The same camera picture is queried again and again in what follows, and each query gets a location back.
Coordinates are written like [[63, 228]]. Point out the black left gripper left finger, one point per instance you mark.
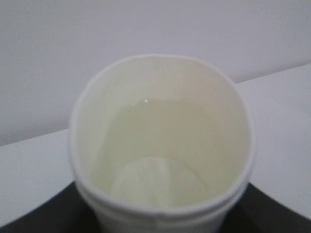
[[64, 213]]

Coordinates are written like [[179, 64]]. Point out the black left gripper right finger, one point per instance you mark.
[[257, 213]]

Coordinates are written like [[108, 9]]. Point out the white paper cup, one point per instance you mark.
[[161, 144]]

